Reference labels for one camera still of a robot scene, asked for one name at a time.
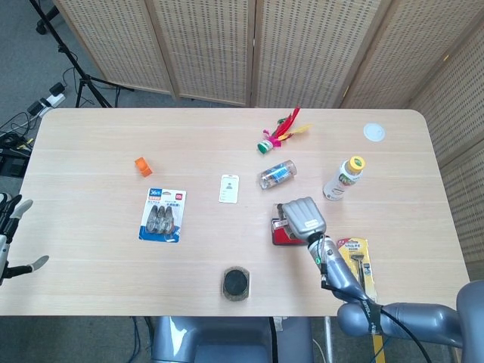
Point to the colourful feather shuttlecock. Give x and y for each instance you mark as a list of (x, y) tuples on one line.
[(278, 134)]

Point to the orange toy block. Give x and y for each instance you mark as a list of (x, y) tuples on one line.
[(143, 166)]

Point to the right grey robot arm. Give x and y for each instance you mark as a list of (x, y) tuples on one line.
[(340, 274)]

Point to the metal table leg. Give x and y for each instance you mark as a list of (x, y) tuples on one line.
[(329, 340)]

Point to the white ID badge holder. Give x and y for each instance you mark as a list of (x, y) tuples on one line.
[(228, 188)]

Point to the wooden rattan folding screen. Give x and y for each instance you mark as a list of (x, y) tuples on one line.
[(211, 45), (461, 132)]

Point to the black power adapter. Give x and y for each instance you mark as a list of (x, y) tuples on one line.
[(35, 107), (57, 89)]

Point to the black floor box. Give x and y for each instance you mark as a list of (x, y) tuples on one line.
[(13, 163)]

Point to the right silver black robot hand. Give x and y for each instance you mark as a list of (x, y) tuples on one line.
[(304, 217)]

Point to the red ink pad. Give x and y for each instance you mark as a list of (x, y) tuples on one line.
[(280, 237)]

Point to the black tripod stand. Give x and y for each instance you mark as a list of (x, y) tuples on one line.
[(81, 75)]

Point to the white round table cap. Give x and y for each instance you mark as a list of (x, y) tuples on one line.
[(374, 132)]

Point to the white power strip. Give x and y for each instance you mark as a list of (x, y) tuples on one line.
[(53, 100)]

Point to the white drink bottle yellow cap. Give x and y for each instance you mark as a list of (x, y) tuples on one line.
[(340, 181)]

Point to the clear plastic toothpick jar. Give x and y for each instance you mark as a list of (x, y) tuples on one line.
[(277, 174)]

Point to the yellow razor blister pack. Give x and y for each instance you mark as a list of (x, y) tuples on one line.
[(359, 257)]

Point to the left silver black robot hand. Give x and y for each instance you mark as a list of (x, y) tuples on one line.
[(4, 249)]

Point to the black chair caster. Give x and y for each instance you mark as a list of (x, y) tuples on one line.
[(47, 24)]

